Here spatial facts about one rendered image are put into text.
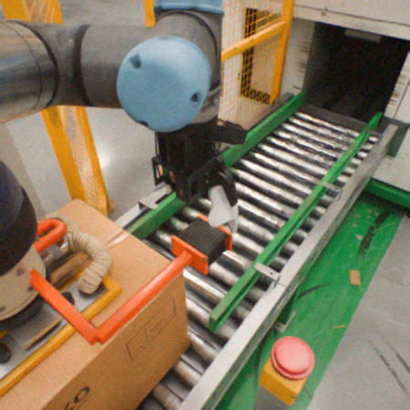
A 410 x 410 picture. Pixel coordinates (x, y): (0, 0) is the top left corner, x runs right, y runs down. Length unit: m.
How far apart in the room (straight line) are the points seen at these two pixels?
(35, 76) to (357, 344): 1.78
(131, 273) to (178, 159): 0.39
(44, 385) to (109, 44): 0.59
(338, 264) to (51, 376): 1.71
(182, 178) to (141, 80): 0.21
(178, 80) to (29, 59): 0.11
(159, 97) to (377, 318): 1.82
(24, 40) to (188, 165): 0.26
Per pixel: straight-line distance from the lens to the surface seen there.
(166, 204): 1.41
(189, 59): 0.31
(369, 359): 1.89
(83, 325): 0.60
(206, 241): 0.65
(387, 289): 2.15
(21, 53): 0.31
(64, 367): 0.74
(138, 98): 0.31
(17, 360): 0.75
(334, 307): 1.97
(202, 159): 0.50
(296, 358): 0.62
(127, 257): 0.85
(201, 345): 1.15
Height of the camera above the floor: 1.60
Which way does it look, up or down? 45 degrees down
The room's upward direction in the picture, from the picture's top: straight up
